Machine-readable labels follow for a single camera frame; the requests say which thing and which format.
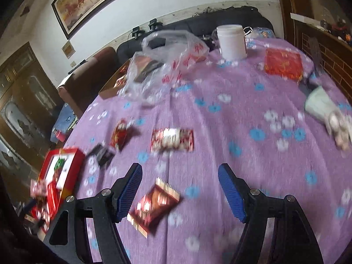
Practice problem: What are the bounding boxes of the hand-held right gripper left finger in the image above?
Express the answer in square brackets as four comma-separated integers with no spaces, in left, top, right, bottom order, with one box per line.
[44,163,143,264]

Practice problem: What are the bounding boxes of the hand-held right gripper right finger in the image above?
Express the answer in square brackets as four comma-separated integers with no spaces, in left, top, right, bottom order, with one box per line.
[218,163,323,264]

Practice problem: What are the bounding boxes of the brown printed snack packet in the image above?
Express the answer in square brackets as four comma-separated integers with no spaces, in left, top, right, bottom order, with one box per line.
[127,177,180,238]

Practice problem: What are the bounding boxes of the red cardboard box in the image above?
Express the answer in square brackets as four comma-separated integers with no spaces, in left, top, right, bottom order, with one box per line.
[37,148,85,198]

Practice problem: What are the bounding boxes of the dark brown snack packet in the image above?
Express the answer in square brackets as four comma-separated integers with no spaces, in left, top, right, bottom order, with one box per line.
[87,143,115,168]

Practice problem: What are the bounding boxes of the red white figure-print packet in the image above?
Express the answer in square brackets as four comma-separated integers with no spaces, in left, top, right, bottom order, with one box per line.
[110,119,141,152]

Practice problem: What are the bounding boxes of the purple floral tablecloth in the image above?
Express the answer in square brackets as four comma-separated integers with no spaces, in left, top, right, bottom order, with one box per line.
[51,37,352,264]

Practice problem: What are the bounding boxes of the maroon white patterned packet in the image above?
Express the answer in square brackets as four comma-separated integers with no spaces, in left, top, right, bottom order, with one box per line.
[151,128,195,152]

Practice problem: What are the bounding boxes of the blue printed cloth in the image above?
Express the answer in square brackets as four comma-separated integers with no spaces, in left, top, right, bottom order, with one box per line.
[51,103,80,143]

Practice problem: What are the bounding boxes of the brown cardboard box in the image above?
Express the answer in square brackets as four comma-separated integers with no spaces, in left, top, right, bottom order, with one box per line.
[98,59,132,100]

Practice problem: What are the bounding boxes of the brown armchair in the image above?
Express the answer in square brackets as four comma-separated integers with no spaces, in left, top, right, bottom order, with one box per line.
[57,47,117,116]

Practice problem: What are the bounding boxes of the black remote control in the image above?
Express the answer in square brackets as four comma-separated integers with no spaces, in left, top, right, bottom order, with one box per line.
[68,60,86,74]

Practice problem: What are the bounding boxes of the dark wooden cabinet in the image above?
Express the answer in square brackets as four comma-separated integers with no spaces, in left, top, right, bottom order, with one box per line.
[0,42,65,176]

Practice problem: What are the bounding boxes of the clear plastic bag red print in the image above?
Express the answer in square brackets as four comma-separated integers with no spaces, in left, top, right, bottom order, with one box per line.
[118,30,210,106]

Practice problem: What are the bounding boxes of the shiny red foil packet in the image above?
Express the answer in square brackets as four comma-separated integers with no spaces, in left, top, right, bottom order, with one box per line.
[264,48,304,81]

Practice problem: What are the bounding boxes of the white plastic jar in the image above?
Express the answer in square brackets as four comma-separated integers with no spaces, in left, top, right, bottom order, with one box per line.
[216,25,247,60]

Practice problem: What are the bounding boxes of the black phone stand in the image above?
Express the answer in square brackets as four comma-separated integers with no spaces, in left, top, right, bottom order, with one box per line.
[298,37,326,94]

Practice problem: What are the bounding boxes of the blue white mask pack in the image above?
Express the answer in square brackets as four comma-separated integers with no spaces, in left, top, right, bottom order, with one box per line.
[245,27,275,39]

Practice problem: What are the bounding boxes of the wooden sideboard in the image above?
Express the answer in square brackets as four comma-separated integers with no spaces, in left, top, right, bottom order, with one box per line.
[290,12,352,102]

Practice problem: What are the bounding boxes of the black sofa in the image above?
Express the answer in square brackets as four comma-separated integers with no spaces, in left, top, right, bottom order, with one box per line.
[116,5,275,58]

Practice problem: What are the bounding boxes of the small wall plaque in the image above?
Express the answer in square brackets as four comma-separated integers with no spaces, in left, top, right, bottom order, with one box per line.
[62,41,76,59]

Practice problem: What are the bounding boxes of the framed wall painting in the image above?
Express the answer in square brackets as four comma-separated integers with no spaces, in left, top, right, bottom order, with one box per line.
[52,0,165,39]

